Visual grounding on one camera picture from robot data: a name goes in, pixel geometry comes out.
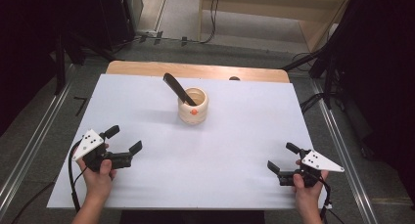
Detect wooden table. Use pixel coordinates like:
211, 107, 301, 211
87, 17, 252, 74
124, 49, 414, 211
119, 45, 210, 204
106, 61, 291, 84

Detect person's left hand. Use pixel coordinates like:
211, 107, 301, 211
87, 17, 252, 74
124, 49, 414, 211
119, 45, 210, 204
76, 143, 118, 202

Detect hand-held gripper cable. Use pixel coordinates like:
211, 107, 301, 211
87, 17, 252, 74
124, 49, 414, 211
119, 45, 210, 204
67, 139, 86, 214
312, 176, 335, 224

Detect metal floor rail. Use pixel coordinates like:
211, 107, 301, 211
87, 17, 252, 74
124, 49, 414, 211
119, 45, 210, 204
308, 78, 380, 224
0, 63, 76, 216

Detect black cabinet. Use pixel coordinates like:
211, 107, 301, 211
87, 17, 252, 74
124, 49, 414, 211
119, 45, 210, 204
97, 0, 137, 52

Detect hanging black cable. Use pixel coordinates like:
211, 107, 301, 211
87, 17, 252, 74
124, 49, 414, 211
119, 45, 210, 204
199, 0, 220, 45

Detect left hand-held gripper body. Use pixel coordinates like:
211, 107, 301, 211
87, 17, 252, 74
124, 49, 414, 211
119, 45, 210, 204
71, 129, 135, 173

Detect cream ribbed utensil holder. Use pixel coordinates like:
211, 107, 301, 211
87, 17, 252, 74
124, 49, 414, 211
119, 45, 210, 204
177, 86, 209, 125

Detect person's right hand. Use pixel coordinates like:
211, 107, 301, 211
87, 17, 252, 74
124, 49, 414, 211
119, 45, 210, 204
292, 159, 330, 212

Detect black tripod stand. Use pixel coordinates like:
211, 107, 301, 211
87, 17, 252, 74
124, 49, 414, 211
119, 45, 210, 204
53, 29, 115, 95
282, 37, 339, 111

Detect black floor cables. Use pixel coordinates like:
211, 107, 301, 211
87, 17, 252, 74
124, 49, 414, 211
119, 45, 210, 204
299, 92, 326, 114

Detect left hand-held gripper cable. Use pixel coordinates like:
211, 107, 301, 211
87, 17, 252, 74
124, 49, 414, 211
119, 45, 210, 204
67, 139, 86, 214

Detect black kitchen knife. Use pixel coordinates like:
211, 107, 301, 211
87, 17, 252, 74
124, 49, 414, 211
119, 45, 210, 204
162, 72, 198, 108

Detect light wooden shelf unit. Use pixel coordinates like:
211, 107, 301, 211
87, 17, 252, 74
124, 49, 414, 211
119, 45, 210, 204
198, 0, 356, 53

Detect white board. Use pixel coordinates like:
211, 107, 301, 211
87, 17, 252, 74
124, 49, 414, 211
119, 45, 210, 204
47, 73, 328, 210

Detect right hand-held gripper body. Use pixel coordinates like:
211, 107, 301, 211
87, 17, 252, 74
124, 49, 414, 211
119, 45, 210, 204
278, 148, 346, 189

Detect right hand-held gripper cable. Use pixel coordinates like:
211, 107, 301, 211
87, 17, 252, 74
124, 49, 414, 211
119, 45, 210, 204
312, 176, 335, 224

